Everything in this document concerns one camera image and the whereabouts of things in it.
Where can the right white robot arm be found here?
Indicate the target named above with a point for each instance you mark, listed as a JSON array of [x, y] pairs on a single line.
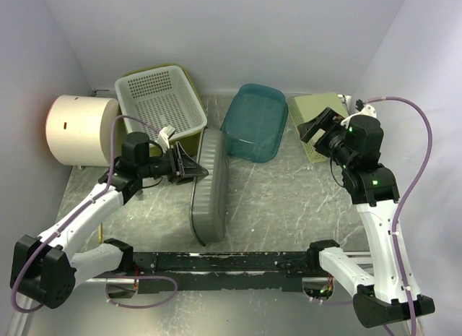
[[390, 294]]

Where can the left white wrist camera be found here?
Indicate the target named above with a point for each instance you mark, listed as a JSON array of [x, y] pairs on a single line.
[[163, 138]]

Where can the yellow pencil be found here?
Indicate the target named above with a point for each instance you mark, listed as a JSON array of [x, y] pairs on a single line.
[[100, 233]]

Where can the blue translucent plastic container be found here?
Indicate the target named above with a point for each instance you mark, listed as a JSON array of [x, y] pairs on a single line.
[[254, 123]]

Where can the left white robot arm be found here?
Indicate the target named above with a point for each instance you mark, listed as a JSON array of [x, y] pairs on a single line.
[[48, 267]]

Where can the white perforated basket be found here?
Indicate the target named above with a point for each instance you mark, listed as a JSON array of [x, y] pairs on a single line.
[[162, 104]]

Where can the large metal tray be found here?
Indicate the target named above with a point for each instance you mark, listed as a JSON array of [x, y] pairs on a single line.
[[209, 194]]

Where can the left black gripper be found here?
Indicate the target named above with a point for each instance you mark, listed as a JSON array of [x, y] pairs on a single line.
[[188, 167]]

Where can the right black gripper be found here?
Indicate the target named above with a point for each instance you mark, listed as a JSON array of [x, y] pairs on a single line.
[[328, 119]]

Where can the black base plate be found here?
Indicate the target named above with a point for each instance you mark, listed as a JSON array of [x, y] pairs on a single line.
[[288, 271]]

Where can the cream cylindrical container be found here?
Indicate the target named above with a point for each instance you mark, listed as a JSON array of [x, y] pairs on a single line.
[[77, 130]]

